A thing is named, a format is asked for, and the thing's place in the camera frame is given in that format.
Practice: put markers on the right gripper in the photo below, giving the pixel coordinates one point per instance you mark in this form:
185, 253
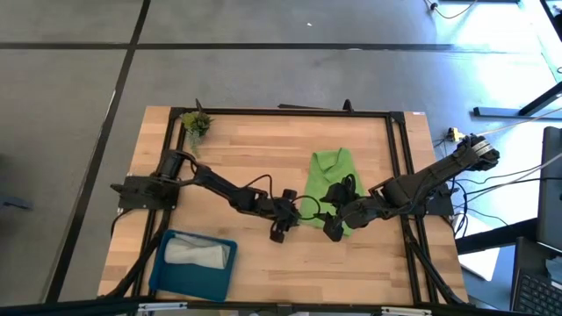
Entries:
347, 215

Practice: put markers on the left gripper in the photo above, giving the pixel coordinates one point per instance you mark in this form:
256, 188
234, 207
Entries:
283, 213

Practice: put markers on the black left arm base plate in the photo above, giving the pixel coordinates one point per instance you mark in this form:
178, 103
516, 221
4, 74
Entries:
131, 193

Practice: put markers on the white paper sheet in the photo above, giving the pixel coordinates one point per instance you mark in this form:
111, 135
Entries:
480, 263

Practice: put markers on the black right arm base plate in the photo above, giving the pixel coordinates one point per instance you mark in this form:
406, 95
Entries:
443, 206

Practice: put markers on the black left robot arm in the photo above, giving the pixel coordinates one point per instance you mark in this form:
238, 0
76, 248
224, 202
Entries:
219, 186

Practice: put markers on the grey microfiber towel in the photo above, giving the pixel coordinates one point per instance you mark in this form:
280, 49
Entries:
197, 254

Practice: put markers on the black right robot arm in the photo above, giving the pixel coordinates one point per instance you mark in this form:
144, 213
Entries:
417, 184

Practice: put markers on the grey floor object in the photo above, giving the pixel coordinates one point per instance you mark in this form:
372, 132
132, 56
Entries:
15, 203

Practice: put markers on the small potted artificial plant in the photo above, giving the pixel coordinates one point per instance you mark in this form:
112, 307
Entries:
196, 124

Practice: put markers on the green microfiber towel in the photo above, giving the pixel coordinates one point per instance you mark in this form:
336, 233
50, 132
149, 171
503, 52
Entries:
325, 171

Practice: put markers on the black stand leg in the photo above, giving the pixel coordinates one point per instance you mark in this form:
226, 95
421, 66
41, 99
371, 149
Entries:
496, 112

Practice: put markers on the dark monitor panel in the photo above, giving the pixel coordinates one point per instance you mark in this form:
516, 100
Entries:
551, 188

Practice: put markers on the dark floor beam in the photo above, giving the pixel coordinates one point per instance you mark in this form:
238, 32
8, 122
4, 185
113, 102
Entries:
496, 239

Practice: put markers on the silver metal bracket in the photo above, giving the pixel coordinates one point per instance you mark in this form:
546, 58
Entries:
162, 306
406, 311

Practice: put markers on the black aluminium table frame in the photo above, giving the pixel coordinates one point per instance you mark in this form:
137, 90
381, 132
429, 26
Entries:
307, 113

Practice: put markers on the black laptop keyboard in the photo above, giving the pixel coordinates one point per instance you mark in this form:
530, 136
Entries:
535, 294

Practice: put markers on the blue plastic tray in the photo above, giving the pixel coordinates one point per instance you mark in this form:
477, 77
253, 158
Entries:
189, 283

